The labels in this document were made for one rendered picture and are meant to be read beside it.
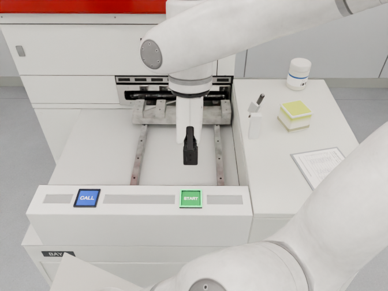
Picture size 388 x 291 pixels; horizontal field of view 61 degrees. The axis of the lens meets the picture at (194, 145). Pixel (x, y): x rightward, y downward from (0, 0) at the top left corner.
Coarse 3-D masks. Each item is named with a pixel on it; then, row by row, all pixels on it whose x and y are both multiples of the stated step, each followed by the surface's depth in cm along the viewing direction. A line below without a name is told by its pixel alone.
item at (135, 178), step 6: (144, 126) 121; (144, 132) 119; (144, 138) 116; (138, 144) 114; (144, 144) 116; (138, 150) 112; (138, 156) 109; (138, 162) 107; (138, 168) 106; (132, 174) 103; (138, 174) 104; (132, 180) 102; (138, 180) 104
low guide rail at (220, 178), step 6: (216, 126) 121; (216, 132) 119; (216, 138) 116; (216, 144) 114; (216, 150) 112; (216, 156) 110; (216, 162) 109; (216, 168) 109; (222, 168) 106; (222, 174) 103; (222, 180) 102
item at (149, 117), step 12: (168, 108) 125; (204, 108) 125; (216, 108) 125; (132, 120) 121; (144, 120) 121; (156, 120) 121; (168, 120) 121; (204, 120) 121; (216, 120) 121; (228, 120) 121
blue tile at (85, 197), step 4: (80, 192) 83; (84, 192) 83; (88, 192) 83; (92, 192) 83; (96, 192) 83; (80, 196) 82; (84, 196) 82; (88, 196) 82; (92, 196) 82; (96, 196) 82; (80, 200) 81; (84, 200) 81; (88, 200) 81; (92, 200) 81; (76, 204) 81; (80, 204) 81; (84, 204) 81; (88, 204) 81; (92, 204) 81
